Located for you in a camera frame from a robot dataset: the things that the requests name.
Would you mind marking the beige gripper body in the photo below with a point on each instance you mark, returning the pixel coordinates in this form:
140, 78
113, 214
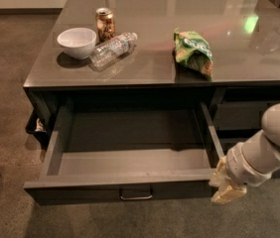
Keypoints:
236, 166

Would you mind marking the dark grey top drawer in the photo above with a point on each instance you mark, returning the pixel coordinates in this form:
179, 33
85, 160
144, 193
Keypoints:
128, 155

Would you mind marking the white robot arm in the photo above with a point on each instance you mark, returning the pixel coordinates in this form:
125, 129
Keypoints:
249, 163

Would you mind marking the dark grey drawer cabinet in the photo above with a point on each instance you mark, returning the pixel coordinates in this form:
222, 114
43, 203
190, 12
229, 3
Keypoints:
244, 38

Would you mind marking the green chip bag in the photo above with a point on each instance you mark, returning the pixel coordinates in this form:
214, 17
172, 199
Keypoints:
193, 51

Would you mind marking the clear plastic water bottle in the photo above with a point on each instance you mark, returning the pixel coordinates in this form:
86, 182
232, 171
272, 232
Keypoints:
110, 51

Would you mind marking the orange soda can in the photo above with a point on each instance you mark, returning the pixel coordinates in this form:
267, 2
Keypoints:
105, 24

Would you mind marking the white ceramic bowl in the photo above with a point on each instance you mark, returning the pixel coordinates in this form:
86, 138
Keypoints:
77, 43

